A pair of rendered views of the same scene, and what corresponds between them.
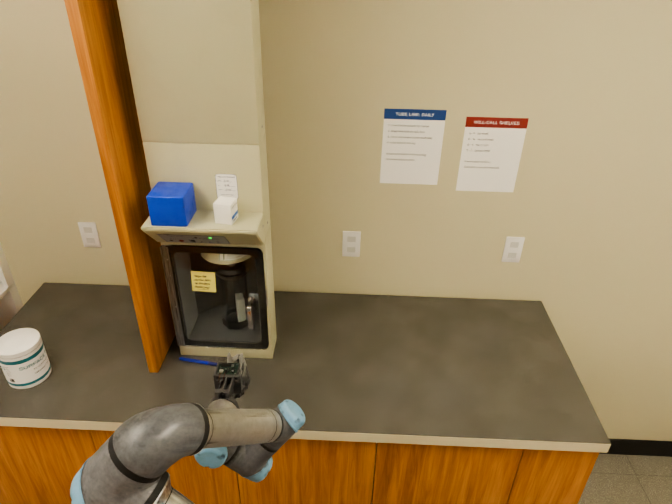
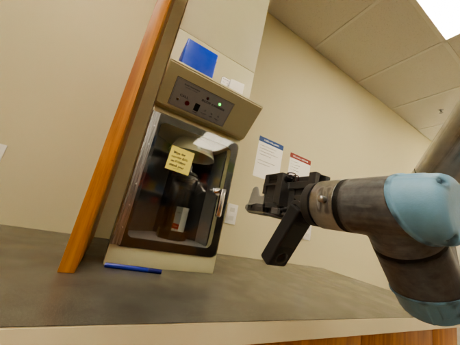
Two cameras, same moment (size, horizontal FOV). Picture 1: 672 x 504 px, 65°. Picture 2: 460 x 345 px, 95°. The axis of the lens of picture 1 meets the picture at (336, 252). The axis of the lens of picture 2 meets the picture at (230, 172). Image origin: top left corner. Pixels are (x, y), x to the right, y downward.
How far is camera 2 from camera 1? 143 cm
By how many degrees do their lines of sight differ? 52
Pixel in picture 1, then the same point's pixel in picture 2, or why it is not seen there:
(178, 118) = (211, 29)
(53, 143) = (16, 64)
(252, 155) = (248, 77)
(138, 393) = (41, 289)
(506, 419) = not seen: hidden behind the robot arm
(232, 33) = (257, 11)
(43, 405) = not seen: outside the picture
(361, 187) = (243, 175)
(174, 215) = (205, 64)
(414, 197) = not seen: hidden behind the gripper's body
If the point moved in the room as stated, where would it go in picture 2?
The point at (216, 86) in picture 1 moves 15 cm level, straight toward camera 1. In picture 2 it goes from (241, 29) to (271, 5)
